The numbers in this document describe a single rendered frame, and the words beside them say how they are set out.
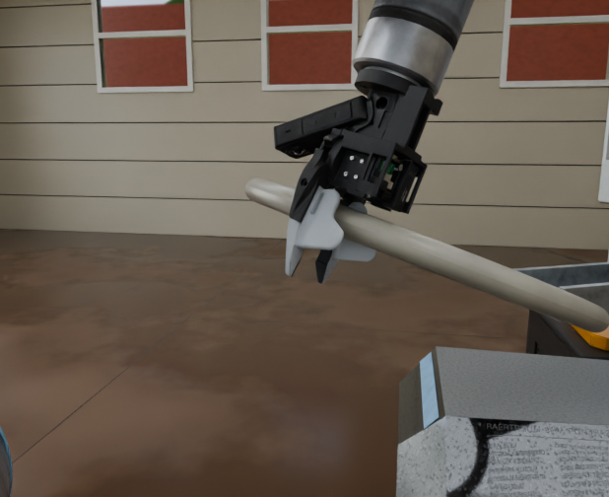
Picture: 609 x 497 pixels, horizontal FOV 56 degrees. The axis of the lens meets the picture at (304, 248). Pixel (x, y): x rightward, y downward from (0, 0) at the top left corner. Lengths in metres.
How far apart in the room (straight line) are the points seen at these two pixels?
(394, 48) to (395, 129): 0.07
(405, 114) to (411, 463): 0.77
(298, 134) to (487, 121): 6.70
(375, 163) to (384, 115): 0.05
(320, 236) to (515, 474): 0.70
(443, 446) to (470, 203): 6.24
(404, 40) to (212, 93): 7.10
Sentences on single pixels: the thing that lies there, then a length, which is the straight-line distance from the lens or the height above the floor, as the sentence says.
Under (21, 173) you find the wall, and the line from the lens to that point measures 9.01.
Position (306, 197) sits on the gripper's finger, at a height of 1.32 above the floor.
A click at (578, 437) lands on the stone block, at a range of 1.18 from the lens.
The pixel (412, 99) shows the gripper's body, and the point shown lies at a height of 1.41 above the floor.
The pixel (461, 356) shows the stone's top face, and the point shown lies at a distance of 1.40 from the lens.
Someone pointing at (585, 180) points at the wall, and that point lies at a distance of 7.46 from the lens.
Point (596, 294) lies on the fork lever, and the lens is 0.92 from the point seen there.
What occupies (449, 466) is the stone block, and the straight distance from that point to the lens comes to 1.11.
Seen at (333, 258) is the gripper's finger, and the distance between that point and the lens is 0.60.
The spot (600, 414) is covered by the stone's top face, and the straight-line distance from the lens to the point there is 1.23.
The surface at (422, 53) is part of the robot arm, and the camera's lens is 0.56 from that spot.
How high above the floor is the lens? 1.38
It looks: 12 degrees down
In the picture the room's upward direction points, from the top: straight up
